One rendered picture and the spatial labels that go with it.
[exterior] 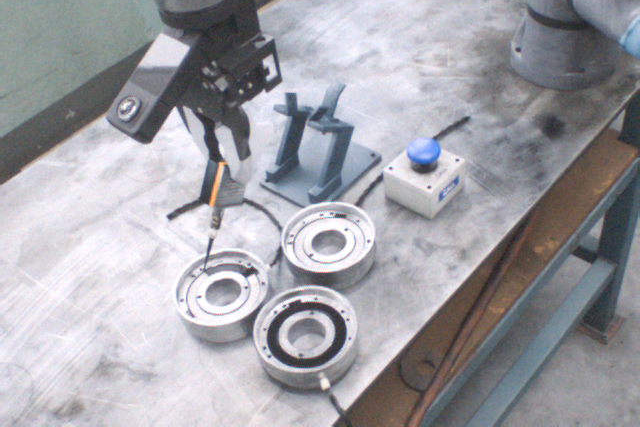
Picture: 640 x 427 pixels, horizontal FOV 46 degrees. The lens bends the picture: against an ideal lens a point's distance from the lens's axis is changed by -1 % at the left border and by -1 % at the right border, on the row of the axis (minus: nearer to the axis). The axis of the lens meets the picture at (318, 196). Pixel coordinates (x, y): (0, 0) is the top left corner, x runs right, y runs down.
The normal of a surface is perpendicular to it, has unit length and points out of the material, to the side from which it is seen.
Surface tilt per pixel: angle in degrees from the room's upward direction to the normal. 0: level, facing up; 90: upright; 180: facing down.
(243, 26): 90
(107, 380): 0
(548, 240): 0
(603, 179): 0
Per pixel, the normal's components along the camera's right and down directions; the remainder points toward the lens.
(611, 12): -0.88, 0.44
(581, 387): -0.12, -0.71
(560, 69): -0.33, 0.44
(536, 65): -0.70, 0.33
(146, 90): -0.39, -0.32
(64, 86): 0.73, 0.40
